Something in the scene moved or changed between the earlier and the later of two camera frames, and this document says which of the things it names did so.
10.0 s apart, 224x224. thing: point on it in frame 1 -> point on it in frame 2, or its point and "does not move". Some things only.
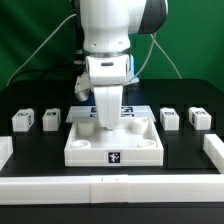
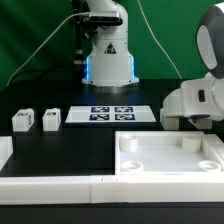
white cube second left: x=51 y=119 does not move
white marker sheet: x=129 y=114 does not move
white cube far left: x=23 y=120 does not move
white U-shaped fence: x=114 y=188 does not move
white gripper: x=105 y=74 -> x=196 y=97
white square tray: x=135 y=142 -> x=168 y=153
